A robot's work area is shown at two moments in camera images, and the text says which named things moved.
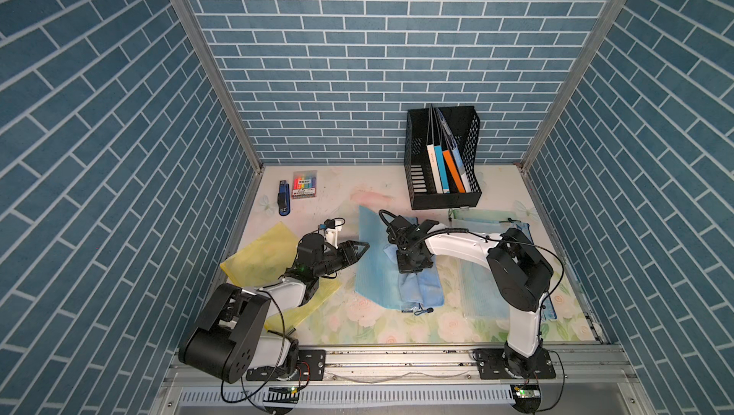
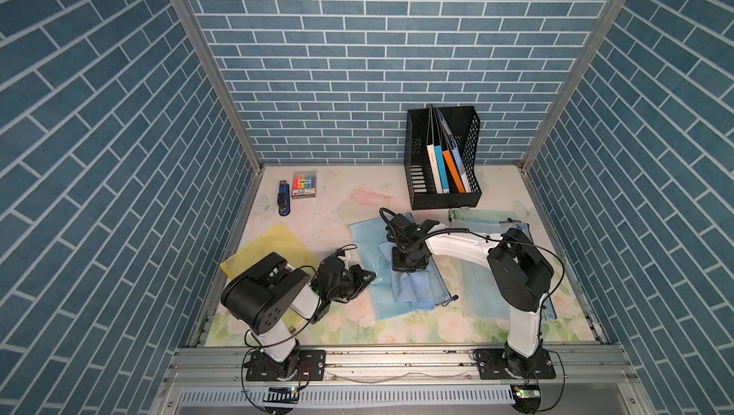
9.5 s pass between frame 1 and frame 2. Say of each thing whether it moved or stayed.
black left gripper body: moved
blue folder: stayed
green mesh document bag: stayed
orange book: stayed
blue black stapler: stayed
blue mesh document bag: moved
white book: stayed
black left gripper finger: moved
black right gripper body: stayed
